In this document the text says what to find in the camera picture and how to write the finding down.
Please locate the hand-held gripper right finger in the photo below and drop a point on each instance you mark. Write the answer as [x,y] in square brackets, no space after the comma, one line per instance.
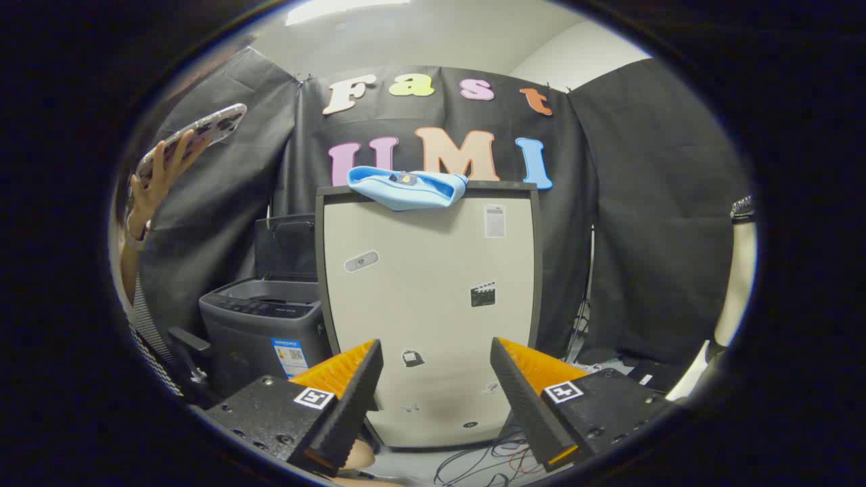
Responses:
[521,399]

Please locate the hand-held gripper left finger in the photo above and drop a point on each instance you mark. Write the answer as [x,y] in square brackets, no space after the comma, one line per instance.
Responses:
[352,399]

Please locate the grey washing machine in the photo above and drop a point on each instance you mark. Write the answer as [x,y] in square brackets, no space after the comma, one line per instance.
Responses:
[250,338]

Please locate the light blue garment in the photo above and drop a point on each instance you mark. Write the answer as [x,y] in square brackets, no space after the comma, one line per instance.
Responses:
[406,193]

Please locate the black tripod stand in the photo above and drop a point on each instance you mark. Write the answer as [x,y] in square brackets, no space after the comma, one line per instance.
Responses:
[580,331]

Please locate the black box on floor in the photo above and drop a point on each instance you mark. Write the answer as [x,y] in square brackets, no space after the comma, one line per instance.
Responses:
[653,375]

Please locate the mesh office chair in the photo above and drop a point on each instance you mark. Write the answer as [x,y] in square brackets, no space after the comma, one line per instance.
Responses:
[152,338]

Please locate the black backdrop cloth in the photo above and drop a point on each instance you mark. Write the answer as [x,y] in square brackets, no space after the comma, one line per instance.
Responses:
[643,203]

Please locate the white curved stand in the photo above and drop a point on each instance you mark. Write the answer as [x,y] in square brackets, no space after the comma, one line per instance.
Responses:
[737,284]

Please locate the patterned smartphone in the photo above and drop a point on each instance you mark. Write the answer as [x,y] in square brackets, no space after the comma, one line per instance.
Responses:
[210,128]

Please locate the beige cabinet with dark frame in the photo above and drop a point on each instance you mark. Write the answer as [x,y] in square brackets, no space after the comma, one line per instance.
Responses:
[419,304]

